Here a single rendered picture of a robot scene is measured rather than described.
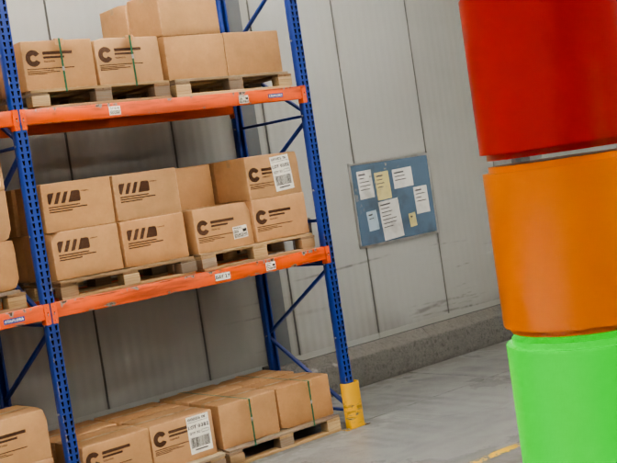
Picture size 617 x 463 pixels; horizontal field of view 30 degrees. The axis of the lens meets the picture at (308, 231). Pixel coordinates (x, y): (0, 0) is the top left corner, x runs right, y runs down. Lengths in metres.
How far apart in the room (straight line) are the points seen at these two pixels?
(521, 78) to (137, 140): 10.25
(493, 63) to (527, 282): 0.07
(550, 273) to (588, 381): 0.03
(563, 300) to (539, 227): 0.02
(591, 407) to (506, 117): 0.09
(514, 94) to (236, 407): 9.21
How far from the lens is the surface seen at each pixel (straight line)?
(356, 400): 10.15
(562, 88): 0.35
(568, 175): 0.35
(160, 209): 9.11
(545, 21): 0.35
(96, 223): 8.81
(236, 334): 11.08
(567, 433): 0.36
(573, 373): 0.36
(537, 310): 0.36
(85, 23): 10.51
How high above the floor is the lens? 2.28
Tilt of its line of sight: 3 degrees down
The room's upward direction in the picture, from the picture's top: 8 degrees counter-clockwise
